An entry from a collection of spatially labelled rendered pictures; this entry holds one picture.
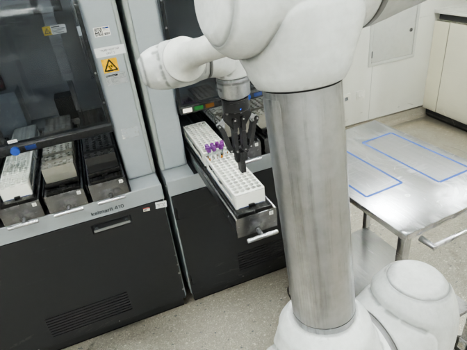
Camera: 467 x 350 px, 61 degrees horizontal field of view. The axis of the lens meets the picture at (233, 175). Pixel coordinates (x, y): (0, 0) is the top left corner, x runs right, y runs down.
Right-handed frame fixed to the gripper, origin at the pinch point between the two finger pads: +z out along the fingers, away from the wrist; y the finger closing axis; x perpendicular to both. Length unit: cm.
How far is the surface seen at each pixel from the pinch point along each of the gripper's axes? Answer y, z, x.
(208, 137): -1.3, 9.0, -40.6
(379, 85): -180, 57, -158
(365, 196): -31.7, 12.9, 18.2
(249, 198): 0.5, 10.6, 4.7
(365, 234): -63, 67, -19
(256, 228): 0.3, 19.7, 8.6
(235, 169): -1.1, 8.6, -10.7
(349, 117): -152, 78, -158
